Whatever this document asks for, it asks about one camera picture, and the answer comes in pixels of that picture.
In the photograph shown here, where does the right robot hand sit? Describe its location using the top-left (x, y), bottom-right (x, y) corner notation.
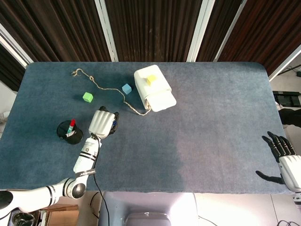
top-left (255, 131), bottom-right (301, 193)

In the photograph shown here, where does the dark brown curtain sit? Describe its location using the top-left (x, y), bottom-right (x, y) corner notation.
top-left (0, 0), bottom-right (301, 92)

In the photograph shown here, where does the black floor equipment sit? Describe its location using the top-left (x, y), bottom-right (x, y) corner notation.
top-left (272, 90), bottom-right (301, 107)

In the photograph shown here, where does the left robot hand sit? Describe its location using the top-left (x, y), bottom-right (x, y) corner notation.
top-left (88, 105), bottom-right (120, 139)

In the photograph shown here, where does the white frame post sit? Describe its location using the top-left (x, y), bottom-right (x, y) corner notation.
top-left (212, 0), bottom-right (248, 63)
top-left (186, 0), bottom-right (209, 63)
top-left (269, 45), bottom-right (301, 81)
top-left (0, 23), bottom-right (34, 69)
top-left (95, 0), bottom-right (119, 63)

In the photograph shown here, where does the green foam cube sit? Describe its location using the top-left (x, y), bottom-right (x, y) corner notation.
top-left (82, 91), bottom-right (94, 103)

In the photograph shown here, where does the black chair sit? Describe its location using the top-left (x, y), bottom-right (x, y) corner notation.
top-left (279, 108), bottom-right (301, 129)

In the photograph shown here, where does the white box with flap lid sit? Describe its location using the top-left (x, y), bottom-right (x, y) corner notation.
top-left (134, 65), bottom-right (177, 113)

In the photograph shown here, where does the brown cardboard box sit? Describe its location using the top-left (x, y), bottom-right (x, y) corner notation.
top-left (39, 204), bottom-right (79, 226)

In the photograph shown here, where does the braided beige rope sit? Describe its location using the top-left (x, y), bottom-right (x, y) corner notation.
top-left (70, 68), bottom-right (152, 116)

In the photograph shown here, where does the red capped whiteboard marker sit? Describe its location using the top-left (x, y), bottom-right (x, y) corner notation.
top-left (66, 119), bottom-right (76, 138)

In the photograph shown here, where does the grey robot torso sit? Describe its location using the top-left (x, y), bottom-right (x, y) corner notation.
top-left (98, 192), bottom-right (199, 226)

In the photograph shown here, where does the blue velvet tablecloth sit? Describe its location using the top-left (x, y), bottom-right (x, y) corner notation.
top-left (0, 61), bottom-right (291, 195)

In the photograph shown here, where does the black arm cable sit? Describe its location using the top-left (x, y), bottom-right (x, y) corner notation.
top-left (90, 133), bottom-right (111, 226)

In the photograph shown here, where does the black mesh pen holder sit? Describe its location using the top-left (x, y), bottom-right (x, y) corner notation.
top-left (56, 120), bottom-right (84, 145)

